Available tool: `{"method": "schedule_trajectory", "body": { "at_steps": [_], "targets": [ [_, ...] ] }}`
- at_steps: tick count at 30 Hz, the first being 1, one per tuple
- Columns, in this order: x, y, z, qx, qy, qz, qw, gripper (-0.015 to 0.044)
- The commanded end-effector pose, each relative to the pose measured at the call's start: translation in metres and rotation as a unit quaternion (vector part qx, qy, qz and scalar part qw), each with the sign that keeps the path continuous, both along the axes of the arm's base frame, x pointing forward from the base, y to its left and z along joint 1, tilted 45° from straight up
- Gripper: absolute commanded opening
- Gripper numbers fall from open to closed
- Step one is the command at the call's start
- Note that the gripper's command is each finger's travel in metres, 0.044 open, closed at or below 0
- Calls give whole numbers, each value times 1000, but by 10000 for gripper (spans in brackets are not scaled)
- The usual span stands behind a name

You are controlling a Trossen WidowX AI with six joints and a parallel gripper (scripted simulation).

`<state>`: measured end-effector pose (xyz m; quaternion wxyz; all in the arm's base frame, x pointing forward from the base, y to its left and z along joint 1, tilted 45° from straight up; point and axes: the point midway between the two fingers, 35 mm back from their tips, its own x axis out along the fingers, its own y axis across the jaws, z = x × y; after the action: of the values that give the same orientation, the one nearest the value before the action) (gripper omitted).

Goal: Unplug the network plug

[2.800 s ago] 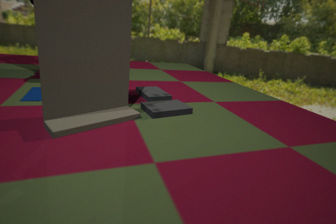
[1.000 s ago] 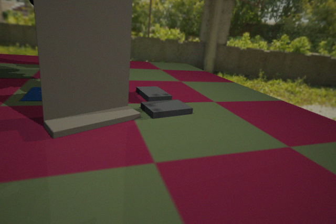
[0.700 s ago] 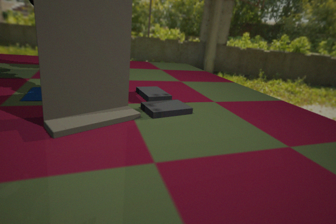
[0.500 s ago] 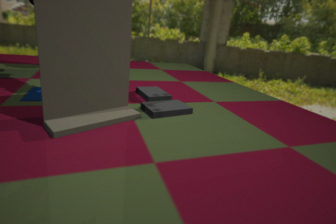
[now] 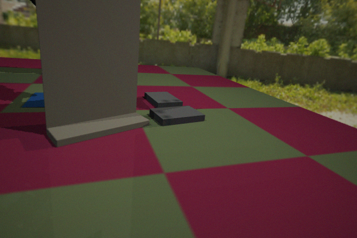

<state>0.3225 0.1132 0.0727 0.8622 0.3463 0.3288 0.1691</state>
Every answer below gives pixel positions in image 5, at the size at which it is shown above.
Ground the blue square mat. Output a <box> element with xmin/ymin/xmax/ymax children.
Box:
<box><xmin>22</xmin><ymin>93</ymin><xmax>45</xmax><ymax>108</ymax></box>

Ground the grey panel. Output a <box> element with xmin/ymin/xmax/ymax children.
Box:
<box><xmin>35</xmin><ymin>0</ymin><xmax>149</xmax><ymax>147</ymax></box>

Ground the dark grey flat block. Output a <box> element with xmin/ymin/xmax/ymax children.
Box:
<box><xmin>149</xmin><ymin>105</ymin><xmax>205</xmax><ymax>126</ymax></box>
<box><xmin>144</xmin><ymin>91</ymin><xmax>183</xmax><ymax>108</ymax></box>

